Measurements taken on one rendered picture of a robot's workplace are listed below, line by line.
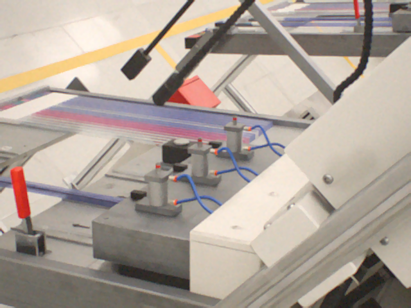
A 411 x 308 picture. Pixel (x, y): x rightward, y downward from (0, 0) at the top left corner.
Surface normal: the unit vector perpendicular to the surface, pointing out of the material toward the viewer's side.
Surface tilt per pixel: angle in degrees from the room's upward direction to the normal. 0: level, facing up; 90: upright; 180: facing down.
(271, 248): 90
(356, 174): 90
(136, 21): 0
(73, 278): 90
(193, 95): 0
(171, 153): 90
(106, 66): 0
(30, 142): 43
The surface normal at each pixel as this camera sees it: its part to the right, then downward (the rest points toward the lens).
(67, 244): 0.00, -0.95
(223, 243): -0.44, 0.28
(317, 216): 0.61, -0.60
